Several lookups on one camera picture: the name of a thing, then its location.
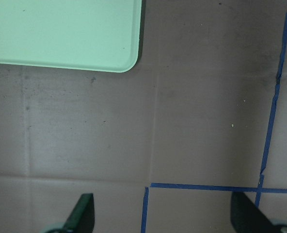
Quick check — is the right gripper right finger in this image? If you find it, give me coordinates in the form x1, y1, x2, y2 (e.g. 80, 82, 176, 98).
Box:
230, 192, 287, 233

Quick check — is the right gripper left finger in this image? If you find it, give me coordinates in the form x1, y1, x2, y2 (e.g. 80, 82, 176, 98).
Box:
45, 193, 95, 233

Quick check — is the light green tray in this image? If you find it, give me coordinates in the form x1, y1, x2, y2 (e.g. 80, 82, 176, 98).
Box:
0, 0, 142, 73

